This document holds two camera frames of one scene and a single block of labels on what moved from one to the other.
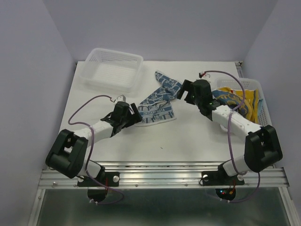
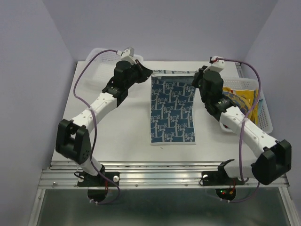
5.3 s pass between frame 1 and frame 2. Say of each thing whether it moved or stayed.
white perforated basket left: stayed
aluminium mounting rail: stayed
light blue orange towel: stayed
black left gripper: moved
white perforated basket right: stayed
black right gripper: moved
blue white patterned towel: moved
